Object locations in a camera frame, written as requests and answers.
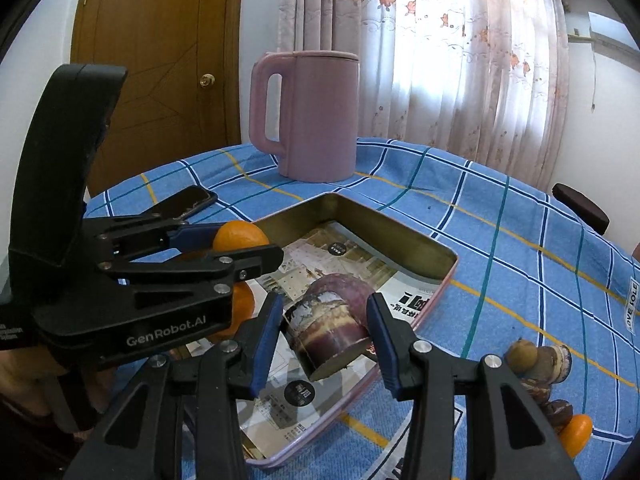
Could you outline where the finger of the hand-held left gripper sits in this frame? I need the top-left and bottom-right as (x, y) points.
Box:
(97, 244), (285, 311)
(85, 212), (223, 261)

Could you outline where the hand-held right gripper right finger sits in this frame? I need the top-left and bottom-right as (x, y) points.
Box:
(366, 292), (583, 480)

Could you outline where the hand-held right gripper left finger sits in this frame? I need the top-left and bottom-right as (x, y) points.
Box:
(65, 292), (286, 480)

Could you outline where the orange tangerine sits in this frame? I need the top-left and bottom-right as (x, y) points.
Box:
(212, 221), (269, 253)
(231, 282), (257, 338)
(557, 413), (594, 458)

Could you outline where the purple passion fruit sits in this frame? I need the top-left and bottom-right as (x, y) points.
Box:
(284, 272), (373, 381)

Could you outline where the pink metal tin box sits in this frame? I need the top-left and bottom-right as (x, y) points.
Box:
(185, 192), (459, 470)

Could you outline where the brown kiwi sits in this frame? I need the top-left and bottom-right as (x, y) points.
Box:
(505, 340), (538, 375)

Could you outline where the black smartphone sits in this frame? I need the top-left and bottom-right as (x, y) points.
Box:
(145, 185), (219, 221)

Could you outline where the newspaper lining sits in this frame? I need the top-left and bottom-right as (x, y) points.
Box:
(187, 222), (436, 461)

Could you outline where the blue plaid tablecloth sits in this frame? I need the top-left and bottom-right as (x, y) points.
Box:
(82, 137), (640, 480)

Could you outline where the pink electric kettle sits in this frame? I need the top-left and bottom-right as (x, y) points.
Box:
(249, 50), (361, 183)

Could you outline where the brown wooden door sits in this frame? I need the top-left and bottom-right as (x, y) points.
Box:
(70, 0), (248, 198)

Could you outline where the dark round stool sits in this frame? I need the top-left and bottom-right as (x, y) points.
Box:
(551, 183), (611, 235)

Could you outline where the floral sheer curtain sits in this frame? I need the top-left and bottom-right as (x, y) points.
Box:
(272, 0), (571, 191)

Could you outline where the white air conditioner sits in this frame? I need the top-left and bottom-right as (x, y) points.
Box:
(587, 10), (633, 43)

